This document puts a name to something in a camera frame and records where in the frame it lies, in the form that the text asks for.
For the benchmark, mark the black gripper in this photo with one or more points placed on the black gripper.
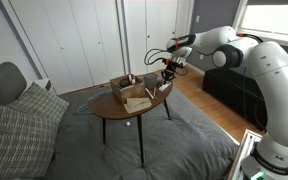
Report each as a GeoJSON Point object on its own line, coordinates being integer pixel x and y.
{"type": "Point", "coordinates": [174, 66]}

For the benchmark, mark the white remote controller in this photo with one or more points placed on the white remote controller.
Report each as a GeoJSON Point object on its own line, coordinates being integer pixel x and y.
{"type": "Point", "coordinates": [164, 87]}

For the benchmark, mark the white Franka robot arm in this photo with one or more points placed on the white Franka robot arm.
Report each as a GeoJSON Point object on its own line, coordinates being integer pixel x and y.
{"type": "Point", "coordinates": [277, 83]}

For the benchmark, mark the grey square container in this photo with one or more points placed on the grey square container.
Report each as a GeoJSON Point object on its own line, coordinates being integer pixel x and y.
{"type": "Point", "coordinates": [150, 81]}

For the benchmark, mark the orange marker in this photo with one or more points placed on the orange marker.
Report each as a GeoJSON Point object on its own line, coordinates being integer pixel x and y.
{"type": "Point", "coordinates": [155, 92]}

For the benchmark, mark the thick white marker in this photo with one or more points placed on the thick white marker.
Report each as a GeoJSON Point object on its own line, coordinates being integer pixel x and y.
{"type": "Point", "coordinates": [149, 93]}

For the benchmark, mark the blue capped marker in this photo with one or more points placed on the blue capped marker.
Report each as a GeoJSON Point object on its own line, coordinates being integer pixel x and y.
{"type": "Point", "coordinates": [133, 79]}

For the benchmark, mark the red capped marker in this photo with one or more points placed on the red capped marker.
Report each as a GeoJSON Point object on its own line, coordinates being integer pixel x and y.
{"type": "Point", "coordinates": [129, 78]}

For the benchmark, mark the brown paper envelope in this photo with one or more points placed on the brown paper envelope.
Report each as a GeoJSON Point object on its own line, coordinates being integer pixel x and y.
{"type": "Point", "coordinates": [137, 105]}

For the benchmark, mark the black low bench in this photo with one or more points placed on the black low bench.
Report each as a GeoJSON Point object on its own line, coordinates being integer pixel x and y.
{"type": "Point", "coordinates": [230, 90]}

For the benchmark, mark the small white ball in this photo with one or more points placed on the small white ball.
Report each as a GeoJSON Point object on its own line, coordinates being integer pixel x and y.
{"type": "Point", "coordinates": [128, 123]}

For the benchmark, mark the dark wooden side table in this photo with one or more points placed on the dark wooden side table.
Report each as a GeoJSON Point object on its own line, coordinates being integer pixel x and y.
{"type": "Point", "coordinates": [112, 106]}

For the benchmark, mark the grey bed mattress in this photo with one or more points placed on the grey bed mattress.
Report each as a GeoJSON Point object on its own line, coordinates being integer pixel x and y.
{"type": "Point", "coordinates": [184, 143]}

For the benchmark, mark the white closet doors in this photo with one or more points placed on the white closet doors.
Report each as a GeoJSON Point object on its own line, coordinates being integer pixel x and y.
{"type": "Point", "coordinates": [100, 40]}

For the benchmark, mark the white framed window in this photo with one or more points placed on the white framed window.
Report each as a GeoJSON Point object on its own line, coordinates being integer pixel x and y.
{"type": "Point", "coordinates": [274, 20]}

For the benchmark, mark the grey plaid pillow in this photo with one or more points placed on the grey plaid pillow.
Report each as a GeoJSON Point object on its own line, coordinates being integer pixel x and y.
{"type": "Point", "coordinates": [42, 103]}
{"type": "Point", "coordinates": [17, 143]}

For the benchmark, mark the white wall outlet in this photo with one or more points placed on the white wall outlet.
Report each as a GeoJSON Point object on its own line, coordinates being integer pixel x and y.
{"type": "Point", "coordinates": [201, 57]}
{"type": "Point", "coordinates": [197, 19]}

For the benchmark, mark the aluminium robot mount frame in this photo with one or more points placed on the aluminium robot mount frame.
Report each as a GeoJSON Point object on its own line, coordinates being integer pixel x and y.
{"type": "Point", "coordinates": [244, 150]}

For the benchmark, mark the grey wall trim strip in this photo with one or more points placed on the grey wall trim strip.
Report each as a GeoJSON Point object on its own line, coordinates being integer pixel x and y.
{"type": "Point", "coordinates": [20, 36]}

